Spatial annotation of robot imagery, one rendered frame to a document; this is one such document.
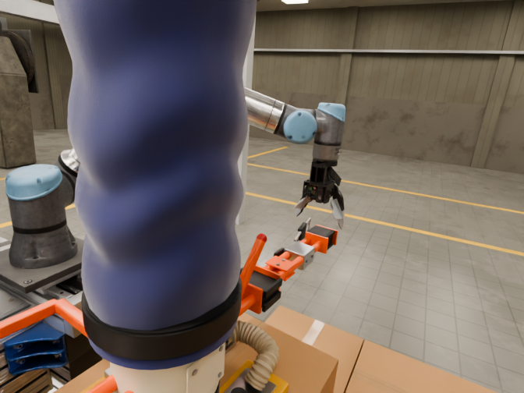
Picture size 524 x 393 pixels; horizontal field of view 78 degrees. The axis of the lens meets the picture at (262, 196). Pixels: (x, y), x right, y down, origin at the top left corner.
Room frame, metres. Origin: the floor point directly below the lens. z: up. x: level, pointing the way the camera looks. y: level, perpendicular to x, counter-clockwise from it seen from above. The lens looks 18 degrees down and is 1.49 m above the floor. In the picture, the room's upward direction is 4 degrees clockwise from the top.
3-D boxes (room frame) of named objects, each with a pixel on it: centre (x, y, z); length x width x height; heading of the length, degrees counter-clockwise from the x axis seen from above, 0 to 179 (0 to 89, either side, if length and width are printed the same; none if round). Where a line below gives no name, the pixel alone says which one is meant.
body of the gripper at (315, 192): (0.91, -0.17, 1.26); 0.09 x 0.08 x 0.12; 148
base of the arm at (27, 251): (0.77, 0.57, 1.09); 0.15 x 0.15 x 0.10
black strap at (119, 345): (0.42, 0.14, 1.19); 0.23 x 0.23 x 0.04
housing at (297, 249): (0.82, -0.11, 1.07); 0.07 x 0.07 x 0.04; 58
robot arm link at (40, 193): (0.78, 0.57, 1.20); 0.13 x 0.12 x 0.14; 1
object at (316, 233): (0.93, -0.19, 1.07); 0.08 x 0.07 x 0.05; 148
